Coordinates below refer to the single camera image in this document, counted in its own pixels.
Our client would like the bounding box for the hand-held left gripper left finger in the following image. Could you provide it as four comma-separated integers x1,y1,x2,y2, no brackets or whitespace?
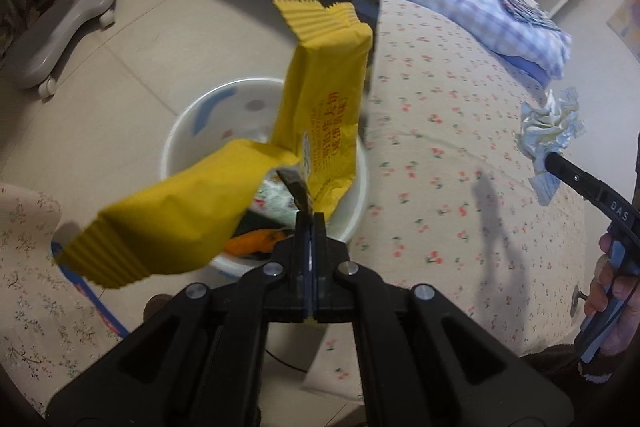
45,212,313,427

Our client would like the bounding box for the white tissue paper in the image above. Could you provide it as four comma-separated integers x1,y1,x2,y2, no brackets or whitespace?
515,87,586,208

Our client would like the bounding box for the cherry print bed sheet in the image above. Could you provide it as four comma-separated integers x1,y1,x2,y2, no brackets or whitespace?
300,0,608,403

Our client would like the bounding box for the grey wheeled stand base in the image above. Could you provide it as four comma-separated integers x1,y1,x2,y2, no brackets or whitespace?
0,0,121,100

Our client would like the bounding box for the black cable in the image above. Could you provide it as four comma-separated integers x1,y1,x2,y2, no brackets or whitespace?
267,349,311,374

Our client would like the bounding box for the white plastic bin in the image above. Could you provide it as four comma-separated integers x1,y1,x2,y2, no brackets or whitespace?
161,78,370,275

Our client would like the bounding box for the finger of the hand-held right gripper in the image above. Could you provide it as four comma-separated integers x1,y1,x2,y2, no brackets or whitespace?
544,150,607,198

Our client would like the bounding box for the person's right hand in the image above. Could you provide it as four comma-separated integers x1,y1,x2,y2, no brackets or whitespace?
584,232,640,355

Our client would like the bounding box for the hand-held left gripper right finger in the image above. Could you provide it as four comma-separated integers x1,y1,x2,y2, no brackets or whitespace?
313,212,573,427

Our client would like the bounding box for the yellow snack wrapper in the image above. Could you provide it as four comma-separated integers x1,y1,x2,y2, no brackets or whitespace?
52,0,373,290

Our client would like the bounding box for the orange peel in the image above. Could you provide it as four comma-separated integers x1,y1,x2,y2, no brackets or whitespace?
224,229,293,258

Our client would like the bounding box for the wall poster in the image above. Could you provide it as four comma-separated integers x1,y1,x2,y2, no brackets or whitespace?
606,0,640,62

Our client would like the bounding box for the white nut snack packet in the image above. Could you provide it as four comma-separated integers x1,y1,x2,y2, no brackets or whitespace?
250,177,301,228

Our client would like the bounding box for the floral beige cloth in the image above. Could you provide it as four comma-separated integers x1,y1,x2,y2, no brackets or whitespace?
0,182,131,413

